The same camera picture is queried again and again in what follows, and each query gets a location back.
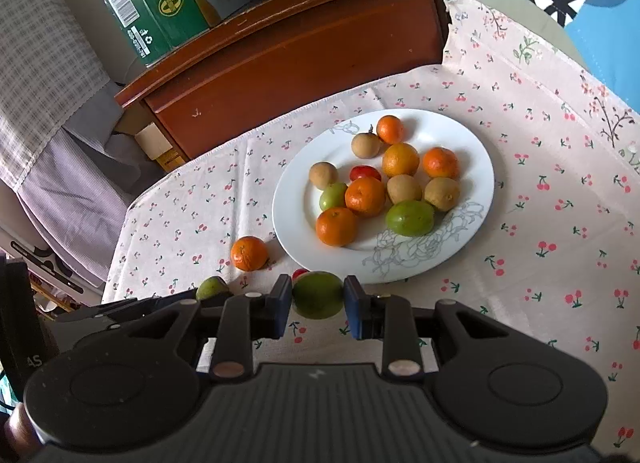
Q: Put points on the plaid cloth with lace trim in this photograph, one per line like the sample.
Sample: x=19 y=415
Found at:
x=40 y=68

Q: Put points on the white oval plate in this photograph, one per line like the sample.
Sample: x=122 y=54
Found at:
x=450 y=243

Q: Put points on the lilac waffle cloth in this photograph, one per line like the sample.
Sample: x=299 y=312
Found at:
x=70 y=203

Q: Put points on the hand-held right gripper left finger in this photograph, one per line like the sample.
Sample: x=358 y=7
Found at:
x=282 y=305

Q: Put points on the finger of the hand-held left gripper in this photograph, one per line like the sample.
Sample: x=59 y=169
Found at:
x=100 y=314

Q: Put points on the grey blue cloth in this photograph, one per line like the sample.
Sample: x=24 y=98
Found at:
x=110 y=133

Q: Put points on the cherry print tablecloth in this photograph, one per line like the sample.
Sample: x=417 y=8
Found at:
x=540 y=193

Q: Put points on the large yellowish orange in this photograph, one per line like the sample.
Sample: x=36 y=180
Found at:
x=400 y=159

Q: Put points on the green jujube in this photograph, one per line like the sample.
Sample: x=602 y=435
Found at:
x=410 y=218
x=331 y=197
x=211 y=288
x=317 y=295

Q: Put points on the red cherry tomato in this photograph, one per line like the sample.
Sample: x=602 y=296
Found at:
x=357 y=172
x=299 y=273

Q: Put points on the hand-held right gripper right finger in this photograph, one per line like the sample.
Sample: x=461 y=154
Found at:
x=352 y=310

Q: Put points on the orange tangerine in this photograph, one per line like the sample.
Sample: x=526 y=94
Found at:
x=249 y=253
x=365 y=196
x=390 y=129
x=336 y=227
x=441 y=163

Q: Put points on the brown wooden headboard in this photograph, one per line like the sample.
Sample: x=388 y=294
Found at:
x=300 y=58

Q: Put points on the tan round fruit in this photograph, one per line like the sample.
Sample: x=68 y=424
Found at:
x=404 y=188
x=322 y=175
x=366 y=146
x=442 y=194

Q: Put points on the white and black board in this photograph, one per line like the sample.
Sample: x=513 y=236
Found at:
x=45 y=263

